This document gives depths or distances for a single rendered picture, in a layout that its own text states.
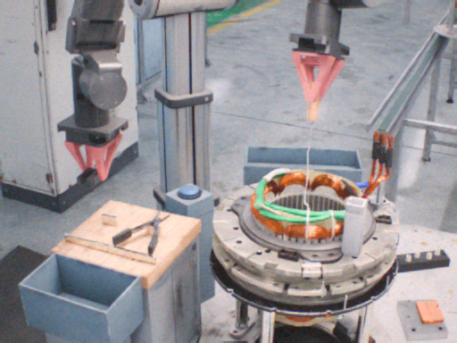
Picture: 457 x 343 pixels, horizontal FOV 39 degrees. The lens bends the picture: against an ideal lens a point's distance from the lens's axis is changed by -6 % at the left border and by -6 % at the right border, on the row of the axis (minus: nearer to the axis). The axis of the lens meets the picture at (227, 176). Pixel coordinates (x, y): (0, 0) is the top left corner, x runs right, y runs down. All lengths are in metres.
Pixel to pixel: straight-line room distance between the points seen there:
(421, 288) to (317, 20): 0.75
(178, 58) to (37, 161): 2.08
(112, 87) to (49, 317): 0.37
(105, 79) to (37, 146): 2.45
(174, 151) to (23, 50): 1.85
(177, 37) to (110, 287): 0.58
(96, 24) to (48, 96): 2.26
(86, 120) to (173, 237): 0.26
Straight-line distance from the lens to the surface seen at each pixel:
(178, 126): 1.48
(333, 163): 1.51
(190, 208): 1.32
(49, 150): 3.35
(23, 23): 3.22
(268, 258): 1.04
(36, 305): 1.07
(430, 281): 1.59
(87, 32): 1.00
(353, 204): 1.02
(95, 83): 0.95
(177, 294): 1.20
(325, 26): 1.04
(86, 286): 1.14
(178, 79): 1.46
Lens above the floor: 1.66
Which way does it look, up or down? 26 degrees down
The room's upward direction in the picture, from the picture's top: straight up
